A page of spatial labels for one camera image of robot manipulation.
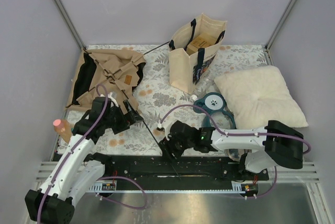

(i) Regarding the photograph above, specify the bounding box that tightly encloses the pink cap juice bottle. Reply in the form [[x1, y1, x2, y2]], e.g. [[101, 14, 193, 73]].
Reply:
[[53, 119, 72, 144]]

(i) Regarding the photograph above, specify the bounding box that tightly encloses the brown cardboard box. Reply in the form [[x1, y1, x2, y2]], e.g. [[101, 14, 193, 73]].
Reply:
[[186, 33, 216, 55]]

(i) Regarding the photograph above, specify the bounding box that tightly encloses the white slotted cable duct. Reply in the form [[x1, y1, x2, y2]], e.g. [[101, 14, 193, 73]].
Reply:
[[87, 177, 243, 193]]

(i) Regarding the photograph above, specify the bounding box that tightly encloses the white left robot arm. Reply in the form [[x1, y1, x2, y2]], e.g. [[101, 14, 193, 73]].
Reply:
[[25, 96, 143, 223]]

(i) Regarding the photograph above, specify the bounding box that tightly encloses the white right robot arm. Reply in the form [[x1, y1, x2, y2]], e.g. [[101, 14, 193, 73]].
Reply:
[[159, 120, 306, 180]]

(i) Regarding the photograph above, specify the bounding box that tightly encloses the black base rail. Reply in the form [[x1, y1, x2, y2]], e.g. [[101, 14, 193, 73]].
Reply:
[[98, 154, 269, 184]]

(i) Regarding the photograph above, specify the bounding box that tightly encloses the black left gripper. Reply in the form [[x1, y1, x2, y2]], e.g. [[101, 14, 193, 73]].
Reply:
[[103, 100, 143, 134]]

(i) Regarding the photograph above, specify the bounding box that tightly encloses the floral patterned mat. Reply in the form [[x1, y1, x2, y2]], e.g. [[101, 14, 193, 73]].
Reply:
[[56, 43, 294, 156]]

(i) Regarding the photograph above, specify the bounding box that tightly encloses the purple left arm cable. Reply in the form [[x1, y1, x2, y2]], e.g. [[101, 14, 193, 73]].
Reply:
[[36, 84, 149, 222]]

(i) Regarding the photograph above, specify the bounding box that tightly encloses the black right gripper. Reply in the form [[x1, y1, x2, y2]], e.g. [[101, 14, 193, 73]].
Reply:
[[159, 134, 194, 164]]

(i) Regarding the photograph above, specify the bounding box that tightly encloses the steel pet bowl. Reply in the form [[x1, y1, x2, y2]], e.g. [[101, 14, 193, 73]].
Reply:
[[225, 149, 249, 162]]

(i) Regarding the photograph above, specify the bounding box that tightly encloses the teal double pet bowl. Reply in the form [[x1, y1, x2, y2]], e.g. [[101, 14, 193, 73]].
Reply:
[[194, 92, 236, 129]]

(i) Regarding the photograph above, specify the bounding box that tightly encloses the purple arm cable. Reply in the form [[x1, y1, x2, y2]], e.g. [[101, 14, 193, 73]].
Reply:
[[158, 104, 312, 201], [36, 84, 149, 222]]

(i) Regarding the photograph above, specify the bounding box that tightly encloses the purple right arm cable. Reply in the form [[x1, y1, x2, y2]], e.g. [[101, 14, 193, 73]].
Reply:
[[158, 104, 312, 201]]

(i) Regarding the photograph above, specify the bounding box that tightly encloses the aluminium frame rail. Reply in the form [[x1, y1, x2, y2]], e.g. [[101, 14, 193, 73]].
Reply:
[[36, 162, 320, 183]]

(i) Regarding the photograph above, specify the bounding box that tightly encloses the beige fabric pet tent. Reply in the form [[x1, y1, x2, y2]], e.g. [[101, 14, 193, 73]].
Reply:
[[66, 49, 146, 114]]

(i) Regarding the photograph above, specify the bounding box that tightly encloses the cream fluffy pillow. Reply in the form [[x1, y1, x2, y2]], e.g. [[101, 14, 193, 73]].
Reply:
[[214, 65, 308, 129]]

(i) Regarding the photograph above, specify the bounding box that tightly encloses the cream canvas tote bag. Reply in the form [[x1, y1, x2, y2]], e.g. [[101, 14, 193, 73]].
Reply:
[[169, 14, 227, 94]]

